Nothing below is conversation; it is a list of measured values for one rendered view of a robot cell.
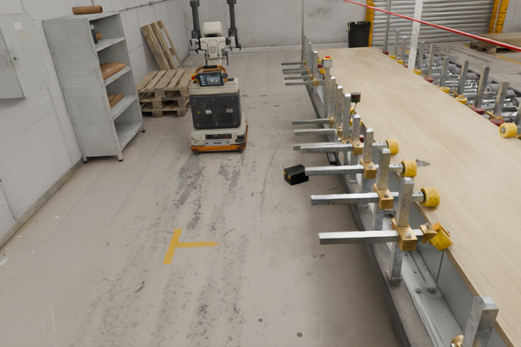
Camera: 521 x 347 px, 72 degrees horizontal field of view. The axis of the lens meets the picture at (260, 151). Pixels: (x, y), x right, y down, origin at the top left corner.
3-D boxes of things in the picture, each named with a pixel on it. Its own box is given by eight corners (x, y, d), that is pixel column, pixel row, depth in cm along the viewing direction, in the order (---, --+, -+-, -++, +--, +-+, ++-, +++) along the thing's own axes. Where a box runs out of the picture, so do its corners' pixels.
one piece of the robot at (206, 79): (229, 89, 390) (225, 72, 373) (196, 91, 392) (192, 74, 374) (229, 82, 397) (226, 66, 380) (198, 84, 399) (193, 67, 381)
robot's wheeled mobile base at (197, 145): (246, 151, 411) (244, 131, 400) (191, 153, 414) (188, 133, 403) (248, 128, 472) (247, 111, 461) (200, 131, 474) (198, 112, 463)
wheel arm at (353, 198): (312, 205, 152) (312, 198, 150) (310, 200, 155) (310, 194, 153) (432, 201, 150) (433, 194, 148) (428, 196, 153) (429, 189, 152)
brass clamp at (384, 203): (379, 209, 148) (380, 199, 146) (370, 192, 160) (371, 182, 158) (394, 209, 148) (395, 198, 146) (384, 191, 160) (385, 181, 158)
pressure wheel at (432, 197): (417, 193, 157) (422, 209, 152) (423, 183, 150) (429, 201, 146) (431, 192, 157) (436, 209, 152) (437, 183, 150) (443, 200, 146)
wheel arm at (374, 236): (319, 245, 129) (319, 238, 128) (319, 239, 132) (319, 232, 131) (422, 241, 128) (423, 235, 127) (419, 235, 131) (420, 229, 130)
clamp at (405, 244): (399, 251, 126) (401, 239, 124) (388, 227, 138) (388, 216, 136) (417, 250, 126) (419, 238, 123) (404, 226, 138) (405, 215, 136)
